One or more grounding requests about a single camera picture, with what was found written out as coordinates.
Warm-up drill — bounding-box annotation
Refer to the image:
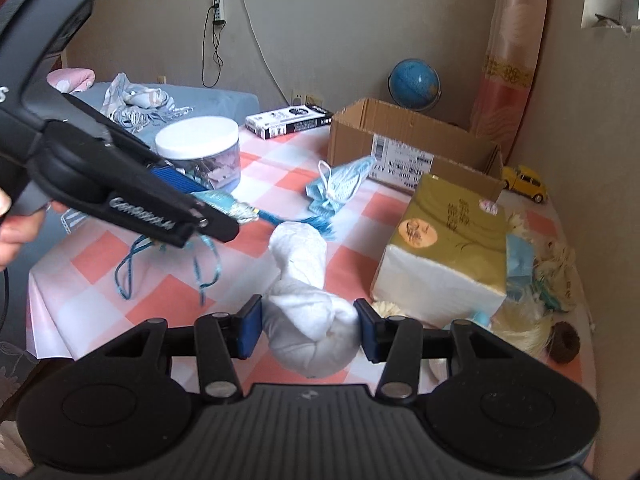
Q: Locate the cream tassel bundle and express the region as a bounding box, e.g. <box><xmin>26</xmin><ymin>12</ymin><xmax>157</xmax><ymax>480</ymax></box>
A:
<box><xmin>490</xmin><ymin>214</ymin><xmax>576</xmax><ymax>358</ymax></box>

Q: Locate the blue face mask pack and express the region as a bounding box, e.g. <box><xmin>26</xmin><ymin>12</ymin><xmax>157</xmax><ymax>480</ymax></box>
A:
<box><xmin>506</xmin><ymin>234</ymin><xmax>535</xmax><ymax>301</ymax></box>

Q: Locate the blue face mask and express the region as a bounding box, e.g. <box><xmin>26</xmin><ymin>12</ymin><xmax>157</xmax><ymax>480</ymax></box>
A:
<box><xmin>305</xmin><ymin>155</ymin><xmax>375</xmax><ymax>218</ymax></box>

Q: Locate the brown scrunchie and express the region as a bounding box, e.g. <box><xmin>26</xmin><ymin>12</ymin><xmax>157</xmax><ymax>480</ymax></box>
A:
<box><xmin>547</xmin><ymin>322</ymin><xmax>580</xmax><ymax>364</ymax></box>

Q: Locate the person's left hand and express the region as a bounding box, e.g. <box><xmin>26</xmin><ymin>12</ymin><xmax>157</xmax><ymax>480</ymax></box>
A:
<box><xmin>0</xmin><ymin>202</ymin><xmax>67</xmax><ymax>270</ymax></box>

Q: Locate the clear jar white lid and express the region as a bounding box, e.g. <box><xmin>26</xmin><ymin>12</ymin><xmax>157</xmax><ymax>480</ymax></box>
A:
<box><xmin>154</xmin><ymin>116</ymin><xmax>241</xmax><ymax>190</ymax></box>

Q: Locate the striped fringed scarf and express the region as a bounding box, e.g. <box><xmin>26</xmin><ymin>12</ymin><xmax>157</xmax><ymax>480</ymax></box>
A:
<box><xmin>100</xmin><ymin>73</ymin><xmax>193</xmax><ymax>133</ymax></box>

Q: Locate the gold tissue pack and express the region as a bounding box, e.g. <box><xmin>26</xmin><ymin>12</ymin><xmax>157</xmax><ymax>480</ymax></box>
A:
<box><xmin>371</xmin><ymin>174</ymin><xmax>508</xmax><ymax>328</ymax></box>

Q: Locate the pink checkered tablecloth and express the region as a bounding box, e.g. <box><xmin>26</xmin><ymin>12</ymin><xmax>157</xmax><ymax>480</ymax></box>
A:
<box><xmin>25</xmin><ymin>123</ymin><xmax>599</xmax><ymax>411</ymax></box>

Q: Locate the blue sofa cover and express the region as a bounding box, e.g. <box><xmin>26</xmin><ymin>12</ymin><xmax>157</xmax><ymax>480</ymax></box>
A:
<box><xmin>73</xmin><ymin>82</ymin><xmax>260</xmax><ymax>146</ymax></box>

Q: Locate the black white pen box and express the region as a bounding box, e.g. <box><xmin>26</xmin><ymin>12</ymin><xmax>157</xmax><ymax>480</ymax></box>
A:
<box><xmin>245</xmin><ymin>104</ymin><xmax>333</xmax><ymax>140</ymax></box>

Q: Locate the cardboard box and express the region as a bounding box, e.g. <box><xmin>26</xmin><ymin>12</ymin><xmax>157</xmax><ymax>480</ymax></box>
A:
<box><xmin>328</xmin><ymin>98</ymin><xmax>502</xmax><ymax>200</ymax></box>

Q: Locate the yellow toy car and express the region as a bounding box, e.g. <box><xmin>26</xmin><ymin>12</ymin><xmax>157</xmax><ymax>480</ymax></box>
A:
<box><xmin>502</xmin><ymin>165</ymin><xmax>548</xmax><ymax>204</ymax></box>

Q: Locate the hanging power strip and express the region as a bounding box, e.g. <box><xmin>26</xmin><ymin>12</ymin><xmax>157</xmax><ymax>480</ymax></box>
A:
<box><xmin>212</xmin><ymin>0</ymin><xmax>227</xmax><ymax>26</ymax></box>

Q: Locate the blue globe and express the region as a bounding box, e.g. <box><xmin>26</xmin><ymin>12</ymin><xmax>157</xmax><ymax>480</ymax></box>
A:
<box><xmin>387</xmin><ymin>58</ymin><xmax>442</xmax><ymax>112</ymax></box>

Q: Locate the pink orange curtain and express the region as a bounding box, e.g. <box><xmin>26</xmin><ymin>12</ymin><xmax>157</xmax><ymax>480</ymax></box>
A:
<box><xmin>471</xmin><ymin>0</ymin><xmax>548</xmax><ymax>158</ymax></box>

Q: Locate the wall socket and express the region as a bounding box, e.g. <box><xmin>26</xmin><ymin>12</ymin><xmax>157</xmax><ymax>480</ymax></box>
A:
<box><xmin>291</xmin><ymin>89</ymin><xmax>323</xmax><ymax>106</ymax></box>

